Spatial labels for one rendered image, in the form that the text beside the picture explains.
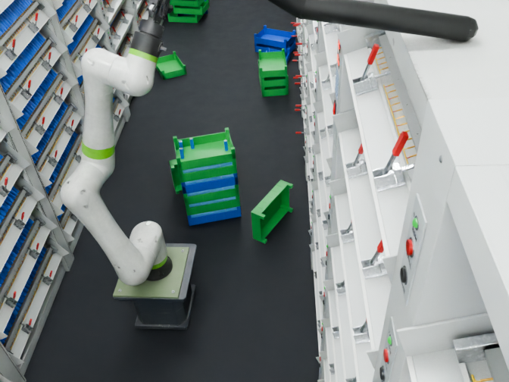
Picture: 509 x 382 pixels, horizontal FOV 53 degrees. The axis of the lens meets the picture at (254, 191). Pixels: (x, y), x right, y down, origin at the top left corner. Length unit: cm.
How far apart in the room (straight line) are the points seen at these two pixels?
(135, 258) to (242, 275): 76
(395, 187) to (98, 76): 116
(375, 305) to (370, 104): 35
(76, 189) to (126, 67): 46
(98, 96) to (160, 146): 182
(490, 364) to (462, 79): 27
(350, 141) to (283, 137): 234
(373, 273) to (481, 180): 53
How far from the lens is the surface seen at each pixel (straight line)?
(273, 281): 261
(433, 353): 60
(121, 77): 167
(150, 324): 251
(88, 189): 187
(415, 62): 54
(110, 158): 195
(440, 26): 57
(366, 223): 99
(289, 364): 235
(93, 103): 179
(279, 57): 415
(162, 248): 222
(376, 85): 98
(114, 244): 199
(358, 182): 108
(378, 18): 55
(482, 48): 58
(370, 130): 88
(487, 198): 39
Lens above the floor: 203
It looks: 41 degrees down
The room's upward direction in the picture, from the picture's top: 4 degrees counter-clockwise
